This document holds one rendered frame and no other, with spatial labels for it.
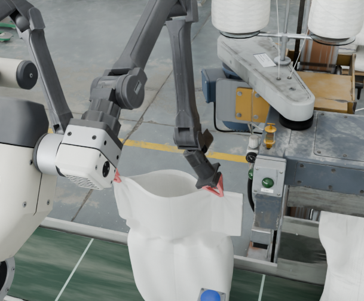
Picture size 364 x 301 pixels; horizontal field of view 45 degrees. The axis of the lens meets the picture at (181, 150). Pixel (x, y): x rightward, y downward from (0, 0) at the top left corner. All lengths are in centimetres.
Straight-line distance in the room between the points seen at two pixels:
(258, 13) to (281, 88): 21
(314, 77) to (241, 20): 36
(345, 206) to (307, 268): 63
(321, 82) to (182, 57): 45
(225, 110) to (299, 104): 43
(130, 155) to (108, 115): 238
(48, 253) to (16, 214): 128
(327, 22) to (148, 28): 46
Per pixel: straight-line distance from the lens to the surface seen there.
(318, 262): 197
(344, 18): 124
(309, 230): 183
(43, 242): 231
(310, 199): 142
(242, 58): 139
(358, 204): 142
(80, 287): 209
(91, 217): 291
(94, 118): 95
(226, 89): 149
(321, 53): 152
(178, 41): 129
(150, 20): 114
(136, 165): 323
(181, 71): 129
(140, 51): 108
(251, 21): 126
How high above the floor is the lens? 202
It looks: 37 degrees down
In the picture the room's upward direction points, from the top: 4 degrees counter-clockwise
